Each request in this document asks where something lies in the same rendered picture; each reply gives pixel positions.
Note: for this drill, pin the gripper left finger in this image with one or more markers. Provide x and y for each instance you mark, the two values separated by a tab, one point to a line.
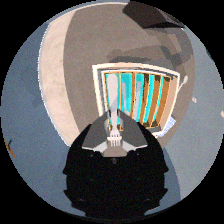
92	138

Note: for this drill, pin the white cutlery drawer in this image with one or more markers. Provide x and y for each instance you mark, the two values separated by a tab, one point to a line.
174	83

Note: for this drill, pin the wooden tray dividers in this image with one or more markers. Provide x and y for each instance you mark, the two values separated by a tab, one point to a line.
155	96

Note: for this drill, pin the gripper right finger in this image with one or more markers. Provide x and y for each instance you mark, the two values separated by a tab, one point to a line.
136	137

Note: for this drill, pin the blue and white checked cloth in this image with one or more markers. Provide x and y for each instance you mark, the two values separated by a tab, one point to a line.
171	121

